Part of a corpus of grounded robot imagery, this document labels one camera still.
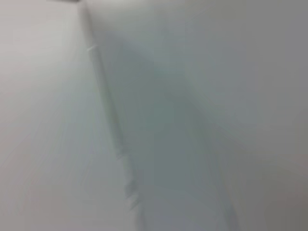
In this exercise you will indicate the white wall trunking strip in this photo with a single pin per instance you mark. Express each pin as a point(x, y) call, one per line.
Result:
point(106, 96)

